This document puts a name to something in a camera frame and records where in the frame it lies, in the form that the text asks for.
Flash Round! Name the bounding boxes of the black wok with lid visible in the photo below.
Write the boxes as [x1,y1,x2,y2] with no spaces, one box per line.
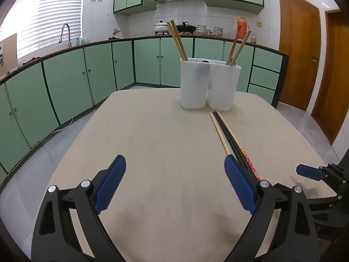
[176,21,197,35]

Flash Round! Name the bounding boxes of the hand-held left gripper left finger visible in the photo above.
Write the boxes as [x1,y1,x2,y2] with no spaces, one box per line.
[31,155,127,262]

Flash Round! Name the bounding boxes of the brown wooden door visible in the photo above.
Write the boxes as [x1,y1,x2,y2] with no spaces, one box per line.
[277,0,322,111]
[311,9,349,146]

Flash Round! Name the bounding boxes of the white floor cable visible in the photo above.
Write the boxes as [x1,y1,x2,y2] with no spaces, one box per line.
[52,116,74,135]

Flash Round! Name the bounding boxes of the orange thermos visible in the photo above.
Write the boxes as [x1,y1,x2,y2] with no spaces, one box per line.
[236,17,250,42]

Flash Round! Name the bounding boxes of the dark cloth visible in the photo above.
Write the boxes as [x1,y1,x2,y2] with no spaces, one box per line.
[18,56,41,66]

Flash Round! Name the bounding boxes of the white window blinds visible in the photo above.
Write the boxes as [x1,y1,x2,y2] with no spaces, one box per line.
[0,0,86,60]

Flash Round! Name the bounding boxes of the steel kitchen faucet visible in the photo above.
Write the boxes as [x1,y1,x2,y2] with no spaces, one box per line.
[59,23,72,47]

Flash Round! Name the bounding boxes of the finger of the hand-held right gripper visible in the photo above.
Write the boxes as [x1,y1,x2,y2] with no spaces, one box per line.
[296,164,328,181]

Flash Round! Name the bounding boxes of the white lidded pot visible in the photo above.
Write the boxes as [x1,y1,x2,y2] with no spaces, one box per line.
[153,20,170,35]

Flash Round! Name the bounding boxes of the green base cabinets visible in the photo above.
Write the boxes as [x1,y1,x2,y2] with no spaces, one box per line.
[0,35,289,189]

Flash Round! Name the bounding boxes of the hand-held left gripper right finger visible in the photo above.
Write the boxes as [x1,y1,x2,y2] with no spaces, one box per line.
[224,155,318,262]

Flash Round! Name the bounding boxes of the white two-compartment utensil holder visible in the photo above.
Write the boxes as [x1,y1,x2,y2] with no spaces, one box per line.
[180,57,242,111]

